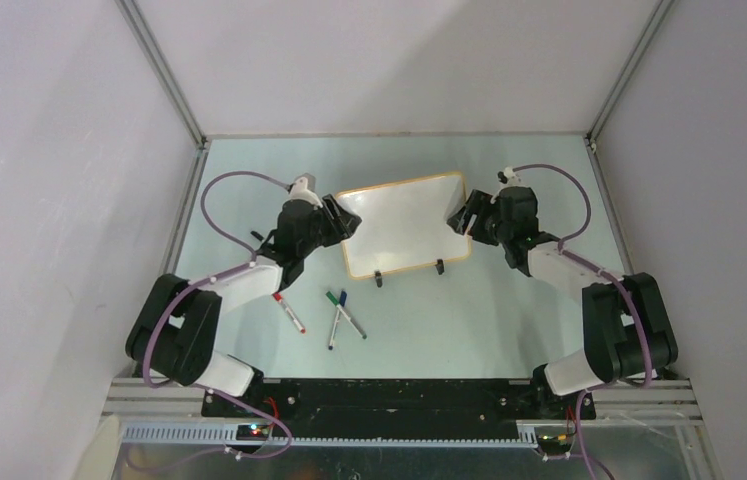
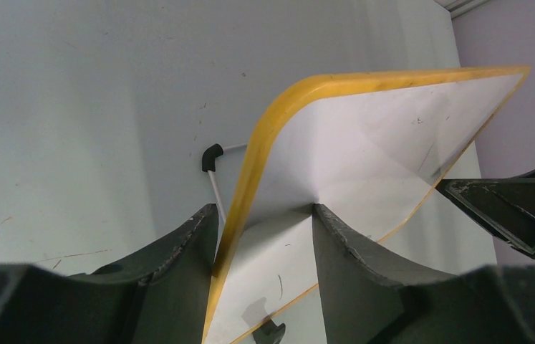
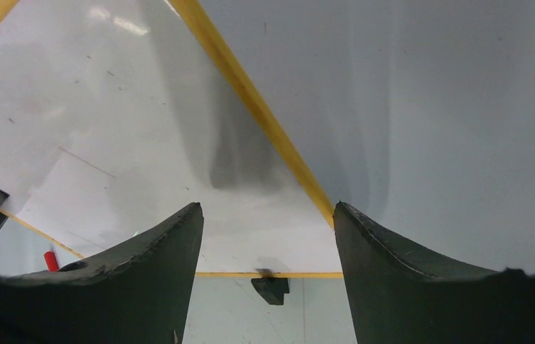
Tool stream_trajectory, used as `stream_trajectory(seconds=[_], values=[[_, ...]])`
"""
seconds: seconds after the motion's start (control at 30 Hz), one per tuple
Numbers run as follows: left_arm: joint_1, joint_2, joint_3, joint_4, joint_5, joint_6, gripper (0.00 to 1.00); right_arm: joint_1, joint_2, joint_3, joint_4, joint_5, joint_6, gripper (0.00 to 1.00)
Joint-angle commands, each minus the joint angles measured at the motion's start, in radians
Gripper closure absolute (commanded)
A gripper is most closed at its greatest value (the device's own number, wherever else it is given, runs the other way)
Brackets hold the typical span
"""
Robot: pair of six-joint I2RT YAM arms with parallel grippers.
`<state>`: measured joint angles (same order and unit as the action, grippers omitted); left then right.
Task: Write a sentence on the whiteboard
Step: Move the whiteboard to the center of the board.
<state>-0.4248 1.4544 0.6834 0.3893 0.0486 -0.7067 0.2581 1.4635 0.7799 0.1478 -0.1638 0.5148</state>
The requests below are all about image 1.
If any aluminium frame rail front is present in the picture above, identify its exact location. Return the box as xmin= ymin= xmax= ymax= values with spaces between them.
xmin=102 ymin=378 xmax=704 ymax=426

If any aluminium corner post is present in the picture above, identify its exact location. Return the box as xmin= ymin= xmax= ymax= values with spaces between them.
xmin=115 ymin=0 xmax=207 ymax=148
xmin=585 ymin=0 xmax=676 ymax=152

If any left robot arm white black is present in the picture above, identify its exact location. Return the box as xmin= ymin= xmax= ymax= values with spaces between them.
xmin=125 ymin=195 xmax=362 ymax=417

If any whiteboard with orange frame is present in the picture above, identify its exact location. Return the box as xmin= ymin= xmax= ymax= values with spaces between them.
xmin=336 ymin=171 xmax=472 ymax=280

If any blue marker pen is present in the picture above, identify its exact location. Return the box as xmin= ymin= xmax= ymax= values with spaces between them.
xmin=326 ymin=290 xmax=347 ymax=350

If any grey cable duct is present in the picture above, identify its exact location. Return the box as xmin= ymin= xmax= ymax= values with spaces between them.
xmin=122 ymin=422 xmax=538 ymax=449

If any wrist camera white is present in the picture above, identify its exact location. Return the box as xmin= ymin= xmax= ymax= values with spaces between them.
xmin=288 ymin=173 xmax=322 ymax=208
xmin=497 ymin=167 xmax=523 ymax=189

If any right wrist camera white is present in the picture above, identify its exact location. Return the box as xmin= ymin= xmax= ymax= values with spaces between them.
xmin=497 ymin=167 xmax=523 ymax=189

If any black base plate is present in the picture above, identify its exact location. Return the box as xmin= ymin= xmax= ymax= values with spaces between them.
xmin=201 ymin=377 xmax=597 ymax=441

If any left aluminium corner post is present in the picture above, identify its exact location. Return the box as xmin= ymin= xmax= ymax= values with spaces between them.
xmin=115 ymin=0 xmax=207 ymax=148

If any right aluminium corner post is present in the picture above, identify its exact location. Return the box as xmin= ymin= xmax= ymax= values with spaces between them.
xmin=585 ymin=0 xmax=676 ymax=152

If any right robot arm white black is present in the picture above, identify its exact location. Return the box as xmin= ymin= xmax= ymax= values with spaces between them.
xmin=447 ymin=187 xmax=678 ymax=418

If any green marker pen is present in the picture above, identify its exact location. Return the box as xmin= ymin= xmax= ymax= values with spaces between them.
xmin=341 ymin=304 xmax=368 ymax=340

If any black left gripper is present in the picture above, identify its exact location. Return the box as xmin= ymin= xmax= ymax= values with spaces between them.
xmin=298 ymin=194 xmax=361 ymax=258

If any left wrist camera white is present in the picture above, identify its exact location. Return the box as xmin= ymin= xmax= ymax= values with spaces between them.
xmin=288 ymin=173 xmax=322 ymax=208

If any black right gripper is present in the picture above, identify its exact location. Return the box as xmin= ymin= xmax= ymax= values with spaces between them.
xmin=448 ymin=189 xmax=513 ymax=247

